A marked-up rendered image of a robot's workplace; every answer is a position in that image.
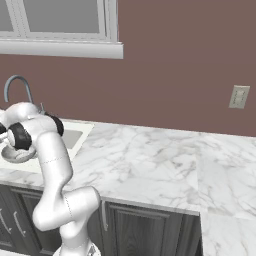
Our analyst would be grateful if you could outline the white sink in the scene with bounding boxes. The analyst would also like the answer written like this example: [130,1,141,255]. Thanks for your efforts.
[0,120,95,174]

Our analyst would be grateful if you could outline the white framed window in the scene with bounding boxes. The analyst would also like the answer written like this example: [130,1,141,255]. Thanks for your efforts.
[0,0,124,60]

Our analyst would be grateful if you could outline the grey bowl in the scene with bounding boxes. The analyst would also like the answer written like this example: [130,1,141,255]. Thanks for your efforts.
[0,143,37,164]

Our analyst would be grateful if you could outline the dark grey cupboard door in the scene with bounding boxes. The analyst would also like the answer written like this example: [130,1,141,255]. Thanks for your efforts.
[0,185,16,252]
[9,187,63,256]
[100,201,203,256]

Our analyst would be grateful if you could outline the silver cupboard handle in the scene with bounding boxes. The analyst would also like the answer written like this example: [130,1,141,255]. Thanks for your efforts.
[0,208,13,235]
[101,200,109,232]
[13,210,27,238]

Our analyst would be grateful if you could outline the grey wall outlet plate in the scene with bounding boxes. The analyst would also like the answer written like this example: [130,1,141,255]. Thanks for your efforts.
[228,84,251,110]

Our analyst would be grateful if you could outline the grey curved tap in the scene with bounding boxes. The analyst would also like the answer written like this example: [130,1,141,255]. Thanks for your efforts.
[3,75,46,115]

